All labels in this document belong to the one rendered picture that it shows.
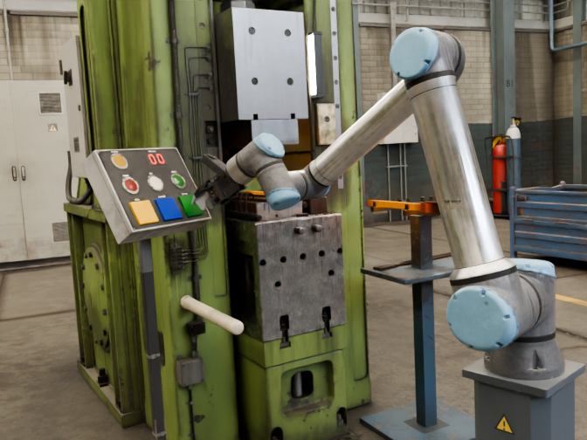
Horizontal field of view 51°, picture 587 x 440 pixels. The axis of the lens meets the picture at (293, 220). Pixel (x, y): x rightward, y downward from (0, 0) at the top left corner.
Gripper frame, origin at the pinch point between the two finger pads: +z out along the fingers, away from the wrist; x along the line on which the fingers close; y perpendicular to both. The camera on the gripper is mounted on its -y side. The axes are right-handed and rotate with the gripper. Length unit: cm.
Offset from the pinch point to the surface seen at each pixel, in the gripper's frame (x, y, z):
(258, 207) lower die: 36.3, 4.3, 4.9
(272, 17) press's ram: 45, -54, -34
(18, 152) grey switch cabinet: 252, -276, 418
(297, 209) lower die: 51, 10, 0
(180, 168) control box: 3.5, -13.1, 2.5
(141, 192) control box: -17.4, -6.1, 2.5
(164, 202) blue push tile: -11.0, -1.2, 1.8
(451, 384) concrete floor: 134, 106, 22
